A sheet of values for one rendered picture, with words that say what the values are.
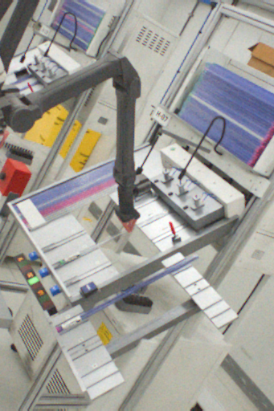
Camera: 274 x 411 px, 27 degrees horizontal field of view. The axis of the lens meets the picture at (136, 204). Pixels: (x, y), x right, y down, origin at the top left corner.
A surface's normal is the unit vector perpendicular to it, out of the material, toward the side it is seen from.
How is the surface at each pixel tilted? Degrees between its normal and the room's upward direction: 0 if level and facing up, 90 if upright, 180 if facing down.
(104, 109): 90
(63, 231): 43
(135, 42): 90
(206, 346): 90
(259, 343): 90
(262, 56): 81
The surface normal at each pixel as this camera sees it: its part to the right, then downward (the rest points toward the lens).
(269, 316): -0.73, -0.23
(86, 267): -0.15, -0.77
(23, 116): 0.56, 0.51
